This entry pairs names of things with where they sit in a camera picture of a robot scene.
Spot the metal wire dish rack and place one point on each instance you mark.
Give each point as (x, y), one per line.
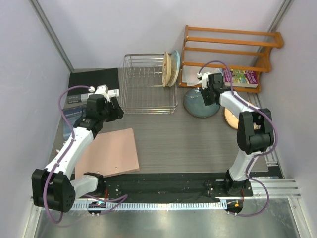
(141, 88)

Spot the orange wooden shelf rack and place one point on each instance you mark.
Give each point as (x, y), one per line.
(238, 49)

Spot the pink board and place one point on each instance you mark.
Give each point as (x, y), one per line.
(110, 154)

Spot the small cream bird plate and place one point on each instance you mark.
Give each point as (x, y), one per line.
(231, 119)

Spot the clear plastic folder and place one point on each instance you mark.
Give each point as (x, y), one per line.
(189, 74)

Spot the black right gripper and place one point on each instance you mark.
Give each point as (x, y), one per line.
(207, 102)

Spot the purple colourful book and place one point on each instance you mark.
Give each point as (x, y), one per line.
(244, 78)

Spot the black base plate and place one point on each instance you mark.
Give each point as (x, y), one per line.
(168, 184)

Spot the blue and cream plate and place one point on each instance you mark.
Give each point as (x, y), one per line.
(175, 65)

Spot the dark blue book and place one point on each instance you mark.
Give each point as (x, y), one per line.
(72, 115)

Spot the black binder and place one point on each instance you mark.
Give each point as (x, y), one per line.
(108, 77)

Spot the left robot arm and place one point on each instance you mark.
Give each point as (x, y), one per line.
(52, 186)

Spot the dark blue glazed plate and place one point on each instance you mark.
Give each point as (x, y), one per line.
(194, 104)

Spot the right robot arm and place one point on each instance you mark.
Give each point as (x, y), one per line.
(254, 134)

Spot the large cream bird plate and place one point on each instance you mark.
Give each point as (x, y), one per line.
(166, 70)

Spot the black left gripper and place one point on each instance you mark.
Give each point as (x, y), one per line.
(116, 112)

